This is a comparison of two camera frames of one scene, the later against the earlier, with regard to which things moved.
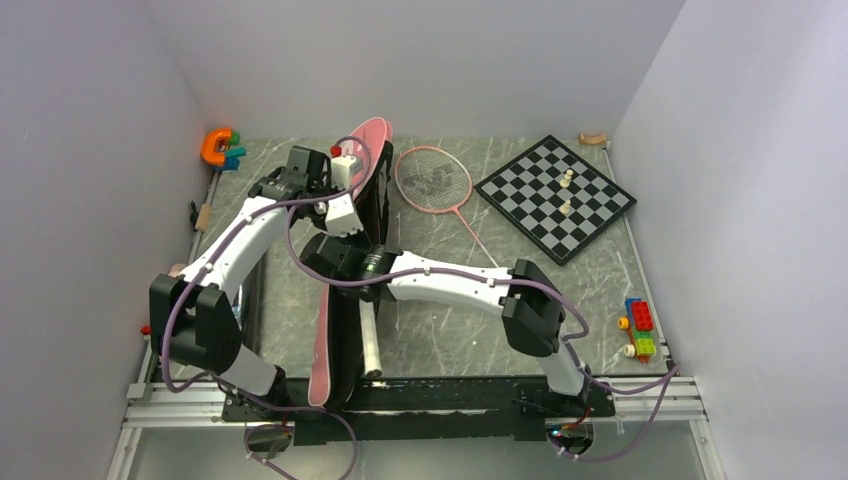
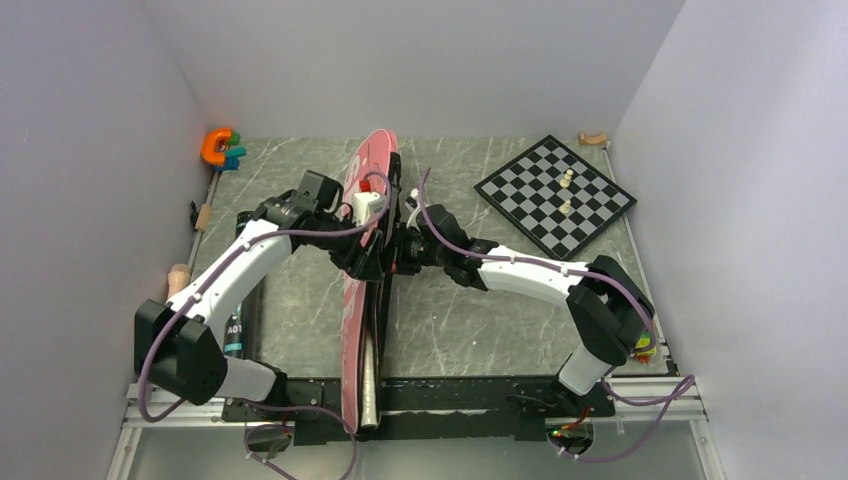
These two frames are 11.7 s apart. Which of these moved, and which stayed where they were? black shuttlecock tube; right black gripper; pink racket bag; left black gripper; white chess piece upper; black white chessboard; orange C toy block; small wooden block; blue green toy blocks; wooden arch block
Moved: pink racket bag; left black gripper; right black gripper
Stayed: black white chessboard; small wooden block; wooden arch block; orange C toy block; white chess piece upper; black shuttlecock tube; blue green toy blocks
